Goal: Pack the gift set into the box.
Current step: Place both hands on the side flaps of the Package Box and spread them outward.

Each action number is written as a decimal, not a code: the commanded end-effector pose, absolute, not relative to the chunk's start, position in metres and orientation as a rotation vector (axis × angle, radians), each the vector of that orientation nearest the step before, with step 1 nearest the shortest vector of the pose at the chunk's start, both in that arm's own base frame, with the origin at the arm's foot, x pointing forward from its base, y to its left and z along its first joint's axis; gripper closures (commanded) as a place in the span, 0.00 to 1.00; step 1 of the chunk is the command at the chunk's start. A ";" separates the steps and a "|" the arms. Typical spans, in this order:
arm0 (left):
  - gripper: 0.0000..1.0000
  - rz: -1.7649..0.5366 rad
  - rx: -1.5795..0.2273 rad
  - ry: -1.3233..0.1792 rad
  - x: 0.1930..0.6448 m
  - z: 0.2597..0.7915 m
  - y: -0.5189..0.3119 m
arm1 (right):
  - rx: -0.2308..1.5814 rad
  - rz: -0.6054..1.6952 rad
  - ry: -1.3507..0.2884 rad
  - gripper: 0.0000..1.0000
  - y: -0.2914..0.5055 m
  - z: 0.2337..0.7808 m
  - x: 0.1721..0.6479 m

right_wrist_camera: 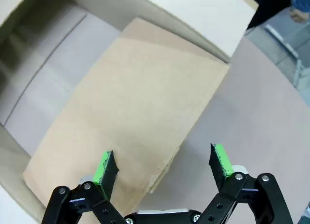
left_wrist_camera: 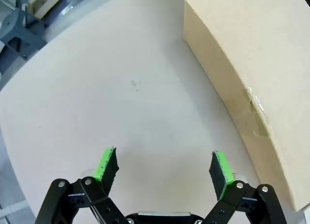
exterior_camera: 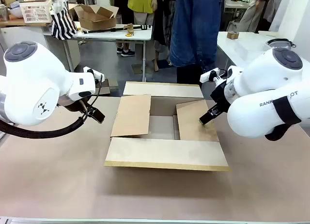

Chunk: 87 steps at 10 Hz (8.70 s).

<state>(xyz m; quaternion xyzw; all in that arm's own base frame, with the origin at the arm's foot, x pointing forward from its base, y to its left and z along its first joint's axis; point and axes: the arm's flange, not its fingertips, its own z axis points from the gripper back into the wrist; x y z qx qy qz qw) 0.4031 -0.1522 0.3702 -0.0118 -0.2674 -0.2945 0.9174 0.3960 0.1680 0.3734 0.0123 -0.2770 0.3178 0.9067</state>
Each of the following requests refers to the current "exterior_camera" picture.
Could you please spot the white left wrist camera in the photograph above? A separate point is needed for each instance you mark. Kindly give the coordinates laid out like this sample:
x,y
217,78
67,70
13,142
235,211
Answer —
x,y
95,74

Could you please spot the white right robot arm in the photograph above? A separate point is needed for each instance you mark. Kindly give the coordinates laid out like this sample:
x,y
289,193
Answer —
x,y
261,73

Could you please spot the bystander in grey skirt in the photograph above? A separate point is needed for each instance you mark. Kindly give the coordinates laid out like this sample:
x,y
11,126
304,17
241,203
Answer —
x,y
252,15

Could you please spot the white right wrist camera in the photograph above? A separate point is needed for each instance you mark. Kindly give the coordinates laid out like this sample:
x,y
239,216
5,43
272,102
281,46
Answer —
x,y
209,75

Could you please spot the black rimmed white container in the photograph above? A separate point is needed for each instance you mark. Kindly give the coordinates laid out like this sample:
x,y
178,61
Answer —
x,y
281,43

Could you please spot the mannequin with yellow vest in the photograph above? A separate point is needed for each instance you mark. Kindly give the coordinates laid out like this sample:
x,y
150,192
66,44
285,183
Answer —
x,y
143,5

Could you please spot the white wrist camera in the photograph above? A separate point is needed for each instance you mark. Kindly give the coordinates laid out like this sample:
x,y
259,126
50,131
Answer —
x,y
95,74
209,75

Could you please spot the black pole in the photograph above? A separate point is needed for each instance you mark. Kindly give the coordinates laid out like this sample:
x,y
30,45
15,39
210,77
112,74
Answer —
x,y
104,30

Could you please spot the white cabinet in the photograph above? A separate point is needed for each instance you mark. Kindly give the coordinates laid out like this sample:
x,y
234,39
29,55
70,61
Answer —
x,y
36,36

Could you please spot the person in denim shirt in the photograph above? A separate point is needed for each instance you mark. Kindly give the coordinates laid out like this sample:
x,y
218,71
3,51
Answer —
x,y
193,27

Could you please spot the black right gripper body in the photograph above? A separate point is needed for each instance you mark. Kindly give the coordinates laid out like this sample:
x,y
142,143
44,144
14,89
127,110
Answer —
x,y
221,94

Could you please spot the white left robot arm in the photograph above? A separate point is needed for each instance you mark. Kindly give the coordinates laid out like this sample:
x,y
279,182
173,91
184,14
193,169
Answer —
x,y
29,83

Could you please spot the white plastic basket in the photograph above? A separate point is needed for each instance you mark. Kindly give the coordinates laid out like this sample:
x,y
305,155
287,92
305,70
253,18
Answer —
x,y
36,11

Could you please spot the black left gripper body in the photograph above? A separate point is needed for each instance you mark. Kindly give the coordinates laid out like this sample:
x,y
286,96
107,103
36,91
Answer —
x,y
72,104

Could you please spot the black white striped bag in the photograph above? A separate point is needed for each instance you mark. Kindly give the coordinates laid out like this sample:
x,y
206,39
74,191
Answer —
x,y
63,22

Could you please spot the large brown cardboard box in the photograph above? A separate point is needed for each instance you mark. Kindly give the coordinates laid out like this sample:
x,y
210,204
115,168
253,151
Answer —
x,y
167,151

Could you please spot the white side table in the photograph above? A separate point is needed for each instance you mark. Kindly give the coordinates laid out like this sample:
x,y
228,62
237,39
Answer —
x,y
239,47

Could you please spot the flat cardboard box on floor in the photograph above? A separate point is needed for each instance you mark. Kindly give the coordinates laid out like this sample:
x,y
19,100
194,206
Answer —
x,y
109,87

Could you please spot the small wooden figure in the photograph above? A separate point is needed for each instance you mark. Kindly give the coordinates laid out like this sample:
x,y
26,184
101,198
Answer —
x,y
129,28

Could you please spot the white work table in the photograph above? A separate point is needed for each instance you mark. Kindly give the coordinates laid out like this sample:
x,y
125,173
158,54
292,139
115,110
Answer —
x,y
109,36

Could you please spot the open empty cardboard box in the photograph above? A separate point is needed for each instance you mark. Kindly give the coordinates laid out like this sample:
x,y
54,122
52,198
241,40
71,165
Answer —
x,y
97,19

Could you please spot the bystander legs with sneakers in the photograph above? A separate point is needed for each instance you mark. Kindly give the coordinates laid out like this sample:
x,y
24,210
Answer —
x,y
126,52

